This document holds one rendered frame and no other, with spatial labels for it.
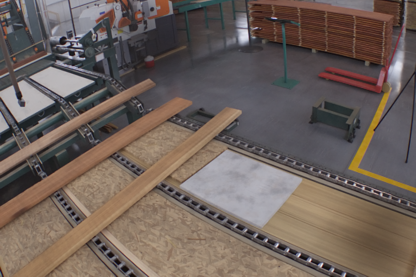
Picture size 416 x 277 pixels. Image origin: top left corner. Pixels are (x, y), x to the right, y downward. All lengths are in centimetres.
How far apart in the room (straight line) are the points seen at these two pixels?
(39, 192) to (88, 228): 62
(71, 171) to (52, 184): 20
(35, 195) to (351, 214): 209
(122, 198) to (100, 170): 45
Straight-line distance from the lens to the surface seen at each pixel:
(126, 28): 668
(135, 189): 189
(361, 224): 171
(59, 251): 173
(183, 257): 152
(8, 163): 273
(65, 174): 227
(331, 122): 393
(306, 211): 171
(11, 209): 225
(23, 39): 736
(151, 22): 720
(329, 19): 685
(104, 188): 205
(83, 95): 378
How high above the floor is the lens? 207
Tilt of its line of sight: 30 degrees down
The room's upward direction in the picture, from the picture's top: 7 degrees counter-clockwise
